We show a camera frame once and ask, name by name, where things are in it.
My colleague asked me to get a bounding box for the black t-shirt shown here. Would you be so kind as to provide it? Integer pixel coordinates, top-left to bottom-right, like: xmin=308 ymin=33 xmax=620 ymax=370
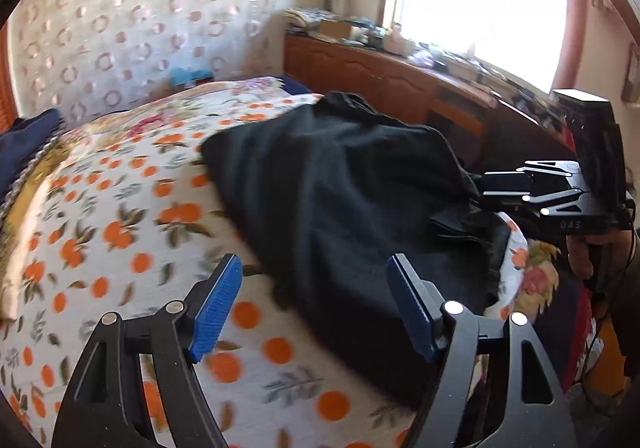
xmin=201 ymin=92 xmax=512 ymax=411

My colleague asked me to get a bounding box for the pink curtain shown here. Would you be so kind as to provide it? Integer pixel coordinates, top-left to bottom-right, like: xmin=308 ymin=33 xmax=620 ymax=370
xmin=551 ymin=0 xmax=597 ymax=94

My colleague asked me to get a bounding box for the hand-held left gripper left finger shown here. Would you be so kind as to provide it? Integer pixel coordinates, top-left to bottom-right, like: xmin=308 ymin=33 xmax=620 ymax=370
xmin=51 ymin=254 xmax=243 ymax=448

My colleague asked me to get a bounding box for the stack of papers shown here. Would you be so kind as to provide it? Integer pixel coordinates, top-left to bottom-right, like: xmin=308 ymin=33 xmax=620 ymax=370
xmin=285 ymin=8 xmax=342 ymax=32

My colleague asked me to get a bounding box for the orange wooden panel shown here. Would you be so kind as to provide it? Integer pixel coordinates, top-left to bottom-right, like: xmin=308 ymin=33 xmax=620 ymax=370
xmin=0 ymin=25 xmax=22 ymax=135

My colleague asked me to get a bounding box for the circle pattern lace curtain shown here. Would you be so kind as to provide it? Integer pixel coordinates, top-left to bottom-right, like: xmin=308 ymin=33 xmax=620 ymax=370
xmin=7 ymin=0 xmax=346 ymax=121

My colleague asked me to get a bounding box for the floral blanket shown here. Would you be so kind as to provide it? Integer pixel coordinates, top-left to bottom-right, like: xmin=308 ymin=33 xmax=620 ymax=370
xmin=65 ymin=76 xmax=313 ymax=141

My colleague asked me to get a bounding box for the navy blue cloth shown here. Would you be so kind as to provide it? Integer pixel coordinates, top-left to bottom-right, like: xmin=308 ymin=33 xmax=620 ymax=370
xmin=0 ymin=108 xmax=64 ymax=196

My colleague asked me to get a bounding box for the cardboard box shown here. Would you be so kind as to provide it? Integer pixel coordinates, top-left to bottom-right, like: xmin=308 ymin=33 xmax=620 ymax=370
xmin=319 ymin=20 xmax=352 ymax=40

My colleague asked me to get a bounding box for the teal cloth item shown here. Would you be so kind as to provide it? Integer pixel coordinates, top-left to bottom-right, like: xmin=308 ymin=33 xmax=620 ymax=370
xmin=170 ymin=66 xmax=214 ymax=89

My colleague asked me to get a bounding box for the bright window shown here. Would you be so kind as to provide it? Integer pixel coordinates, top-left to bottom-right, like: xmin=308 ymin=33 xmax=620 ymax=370
xmin=385 ymin=0 xmax=571 ymax=93

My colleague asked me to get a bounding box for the person's right hand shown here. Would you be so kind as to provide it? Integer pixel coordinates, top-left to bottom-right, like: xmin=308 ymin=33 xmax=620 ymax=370
xmin=567 ymin=227 xmax=640 ymax=279

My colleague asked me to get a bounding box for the wooden cabinet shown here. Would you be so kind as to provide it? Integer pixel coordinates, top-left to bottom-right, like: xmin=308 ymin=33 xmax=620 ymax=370
xmin=284 ymin=34 xmax=576 ymax=169

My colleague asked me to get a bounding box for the red cloth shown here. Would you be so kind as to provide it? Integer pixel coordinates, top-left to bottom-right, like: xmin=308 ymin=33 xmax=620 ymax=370
xmin=564 ymin=278 xmax=603 ymax=391

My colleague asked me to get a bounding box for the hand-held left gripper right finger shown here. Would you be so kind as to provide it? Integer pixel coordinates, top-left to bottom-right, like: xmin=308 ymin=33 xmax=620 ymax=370
xmin=386 ymin=254 xmax=576 ymax=448

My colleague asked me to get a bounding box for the orange print bed sheet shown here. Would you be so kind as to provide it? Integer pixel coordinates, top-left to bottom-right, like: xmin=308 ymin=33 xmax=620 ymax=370
xmin=0 ymin=92 xmax=531 ymax=448

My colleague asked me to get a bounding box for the yellow patterned cloth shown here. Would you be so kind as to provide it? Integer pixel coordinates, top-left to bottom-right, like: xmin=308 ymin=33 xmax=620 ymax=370
xmin=0 ymin=134 xmax=71 ymax=279

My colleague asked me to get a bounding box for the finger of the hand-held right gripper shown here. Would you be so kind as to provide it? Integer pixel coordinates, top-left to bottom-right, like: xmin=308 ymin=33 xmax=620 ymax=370
xmin=479 ymin=189 xmax=584 ymax=217
xmin=482 ymin=160 xmax=581 ymax=195

